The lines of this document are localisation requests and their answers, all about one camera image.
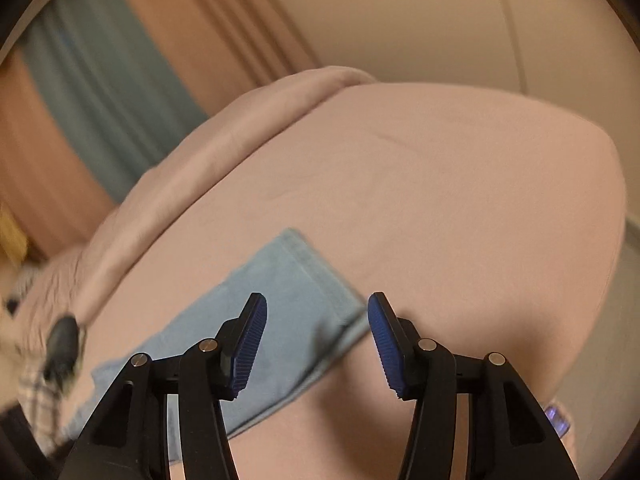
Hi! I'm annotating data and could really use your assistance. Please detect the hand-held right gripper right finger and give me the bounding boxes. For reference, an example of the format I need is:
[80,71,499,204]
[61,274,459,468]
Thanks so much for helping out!
[367,291,581,480]

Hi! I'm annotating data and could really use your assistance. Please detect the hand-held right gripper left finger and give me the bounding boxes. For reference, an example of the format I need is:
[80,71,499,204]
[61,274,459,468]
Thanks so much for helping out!
[62,292,268,480]

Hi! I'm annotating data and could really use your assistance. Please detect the pink duvet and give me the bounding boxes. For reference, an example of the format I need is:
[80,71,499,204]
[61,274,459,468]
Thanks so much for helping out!
[20,66,377,361]

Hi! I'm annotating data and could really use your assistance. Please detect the large plaid pillow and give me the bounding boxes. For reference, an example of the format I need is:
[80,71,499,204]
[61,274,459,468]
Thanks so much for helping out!
[14,360,68,456]

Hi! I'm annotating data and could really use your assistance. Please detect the purple shiny object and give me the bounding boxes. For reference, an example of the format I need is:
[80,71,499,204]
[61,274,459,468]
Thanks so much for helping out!
[542,402,574,439]

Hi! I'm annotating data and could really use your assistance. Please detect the white and black plush toy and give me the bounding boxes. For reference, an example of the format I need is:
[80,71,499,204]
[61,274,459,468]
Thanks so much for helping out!
[0,260,48,323]

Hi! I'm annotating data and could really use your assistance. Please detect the light blue denim pants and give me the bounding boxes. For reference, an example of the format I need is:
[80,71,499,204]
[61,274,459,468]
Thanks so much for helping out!
[60,228,371,466]

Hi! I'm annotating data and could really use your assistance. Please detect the bed with pink sheet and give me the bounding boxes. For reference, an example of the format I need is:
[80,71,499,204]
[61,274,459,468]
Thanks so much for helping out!
[75,82,628,480]

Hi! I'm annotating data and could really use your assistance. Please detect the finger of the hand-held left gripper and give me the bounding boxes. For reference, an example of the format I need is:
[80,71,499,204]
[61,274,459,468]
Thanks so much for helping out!
[42,315,83,386]

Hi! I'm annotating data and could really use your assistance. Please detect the yellow fringed hanging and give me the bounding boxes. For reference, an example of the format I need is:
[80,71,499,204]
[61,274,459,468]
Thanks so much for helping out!
[0,204,29,267]

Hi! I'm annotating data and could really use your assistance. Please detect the pink curtain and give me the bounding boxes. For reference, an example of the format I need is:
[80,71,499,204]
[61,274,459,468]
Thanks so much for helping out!
[107,0,323,128]
[0,50,118,263]

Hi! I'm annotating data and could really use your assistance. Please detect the blue curtain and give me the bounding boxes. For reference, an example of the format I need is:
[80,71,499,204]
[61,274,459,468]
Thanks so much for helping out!
[20,0,211,206]

